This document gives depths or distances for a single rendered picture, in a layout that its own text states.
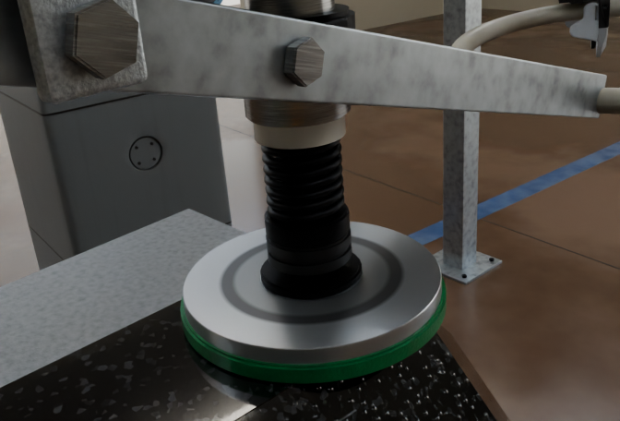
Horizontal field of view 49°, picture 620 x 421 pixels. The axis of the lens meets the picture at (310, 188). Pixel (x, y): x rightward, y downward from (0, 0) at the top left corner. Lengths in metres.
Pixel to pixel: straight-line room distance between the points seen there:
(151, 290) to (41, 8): 0.38
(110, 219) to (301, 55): 1.19
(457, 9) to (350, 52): 1.60
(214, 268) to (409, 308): 0.18
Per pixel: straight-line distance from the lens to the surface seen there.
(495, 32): 1.18
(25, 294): 0.68
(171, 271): 0.66
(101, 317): 0.61
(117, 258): 0.70
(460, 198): 2.20
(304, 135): 0.48
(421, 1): 7.82
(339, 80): 0.45
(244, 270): 0.58
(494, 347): 1.96
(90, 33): 0.30
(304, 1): 0.47
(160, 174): 1.59
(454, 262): 2.31
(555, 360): 1.94
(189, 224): 0.75
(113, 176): 1.54
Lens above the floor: 1.12
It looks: 22 degrees down
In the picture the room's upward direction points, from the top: 4 degrees counter-clockwise
